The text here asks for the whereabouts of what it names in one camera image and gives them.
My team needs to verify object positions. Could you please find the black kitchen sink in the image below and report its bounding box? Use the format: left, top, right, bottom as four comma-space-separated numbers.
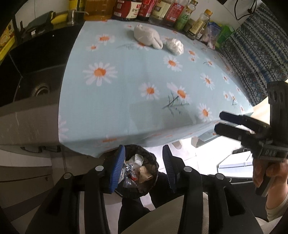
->
1, 25, 82, 106

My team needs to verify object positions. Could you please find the large cooking oil jug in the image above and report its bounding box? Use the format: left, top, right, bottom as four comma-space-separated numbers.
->
84, 0, 116, 21

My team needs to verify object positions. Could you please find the black trash bin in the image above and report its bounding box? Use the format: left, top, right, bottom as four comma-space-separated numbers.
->
104, 145, 159, 199

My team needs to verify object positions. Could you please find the red label sauce bottle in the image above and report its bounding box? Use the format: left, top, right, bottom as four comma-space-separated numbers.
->
137, 0, 157, 21

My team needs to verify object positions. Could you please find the clear vinegar bottle yellow cap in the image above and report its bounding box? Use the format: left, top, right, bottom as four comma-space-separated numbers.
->
148, 0, 174, 24

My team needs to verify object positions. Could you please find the dark soy sauce jug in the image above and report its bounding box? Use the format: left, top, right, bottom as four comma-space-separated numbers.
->
112, 0, 142, 21

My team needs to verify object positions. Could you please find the brown paper bag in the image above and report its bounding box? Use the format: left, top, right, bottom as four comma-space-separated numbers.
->
138, 166, 153, 184

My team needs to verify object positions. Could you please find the white tissue wad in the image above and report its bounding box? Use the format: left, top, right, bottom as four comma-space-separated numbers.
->
133, 24, 163, 50

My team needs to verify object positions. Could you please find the metal soap dispenser pump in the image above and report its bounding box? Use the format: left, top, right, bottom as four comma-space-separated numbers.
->
66, 10, 89, 25

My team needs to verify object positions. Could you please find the clear plastic bag red print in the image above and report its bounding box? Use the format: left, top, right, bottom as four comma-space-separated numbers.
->
119, 154, 143, 188

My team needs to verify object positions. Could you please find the small white plastic bag wad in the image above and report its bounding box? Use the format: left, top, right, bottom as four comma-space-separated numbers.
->
166, 39, 184, 56

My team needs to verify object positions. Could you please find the clear snack bag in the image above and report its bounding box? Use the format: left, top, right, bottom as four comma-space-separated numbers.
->
200, 22, 221, 50

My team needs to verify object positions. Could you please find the green carton box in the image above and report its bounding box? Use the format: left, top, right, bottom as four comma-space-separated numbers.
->
215, 25, 235, 48

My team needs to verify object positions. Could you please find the green label pepper oil bottle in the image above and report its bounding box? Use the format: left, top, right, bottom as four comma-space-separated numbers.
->
174, 0, 198, 31

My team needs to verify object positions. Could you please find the person's right hand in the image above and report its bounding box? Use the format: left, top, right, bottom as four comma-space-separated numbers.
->
253, 159, 287, 200

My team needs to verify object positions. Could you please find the patterned blue curtain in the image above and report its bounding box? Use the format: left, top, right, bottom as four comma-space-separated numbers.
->
220, 4, 287, 106

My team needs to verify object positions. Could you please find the black yellow sponge brush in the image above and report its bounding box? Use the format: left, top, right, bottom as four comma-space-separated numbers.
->
25, 11, 68, 32

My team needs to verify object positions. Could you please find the small yellow cap oil bottle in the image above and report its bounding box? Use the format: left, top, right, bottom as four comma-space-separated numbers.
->
187, 9, 213, 40

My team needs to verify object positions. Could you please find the daisy print blue tablecloth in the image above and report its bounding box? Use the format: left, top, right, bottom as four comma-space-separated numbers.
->
58, 20, 253, 158

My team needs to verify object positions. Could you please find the red label clear bottle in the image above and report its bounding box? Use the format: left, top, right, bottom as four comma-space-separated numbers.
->
163, 0, 189, 27

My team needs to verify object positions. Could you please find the black power cable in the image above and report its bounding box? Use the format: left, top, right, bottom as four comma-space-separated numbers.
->
234, 0, 257, 21

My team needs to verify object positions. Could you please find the yellow dish soap pouch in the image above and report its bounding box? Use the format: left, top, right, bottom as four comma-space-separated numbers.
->
0, 20, 15, 61

